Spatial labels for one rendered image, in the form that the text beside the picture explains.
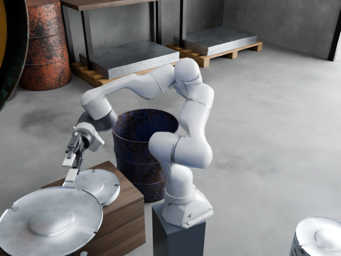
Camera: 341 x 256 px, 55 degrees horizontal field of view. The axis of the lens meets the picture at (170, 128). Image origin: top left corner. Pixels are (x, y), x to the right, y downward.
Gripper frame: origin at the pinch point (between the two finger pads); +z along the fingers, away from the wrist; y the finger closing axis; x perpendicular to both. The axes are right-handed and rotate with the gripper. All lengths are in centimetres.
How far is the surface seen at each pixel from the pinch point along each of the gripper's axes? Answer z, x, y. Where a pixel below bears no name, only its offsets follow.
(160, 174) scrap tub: -67, 31, -56
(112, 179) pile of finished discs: -43, 6, -40
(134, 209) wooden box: -30, 18, -49
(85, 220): 24.3, 10.5, 0.0
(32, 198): 15.5, -7.6, 0.1
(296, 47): -386, 229, -70
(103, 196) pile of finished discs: -30, 4, -40
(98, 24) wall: -353, -55, -33
